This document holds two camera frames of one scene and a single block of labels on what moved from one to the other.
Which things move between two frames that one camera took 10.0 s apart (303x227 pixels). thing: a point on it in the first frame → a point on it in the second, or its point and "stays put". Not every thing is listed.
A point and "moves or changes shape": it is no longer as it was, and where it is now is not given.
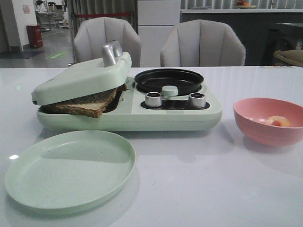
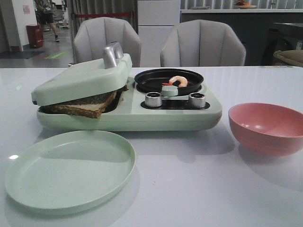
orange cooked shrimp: [278, 120] → [183, 82]
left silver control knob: [153, 99] stays put
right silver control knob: [197, 100] stays put
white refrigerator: [156, 20] stays put
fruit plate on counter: [241, 4] stays put
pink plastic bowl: [270, 121] moves or changes shape
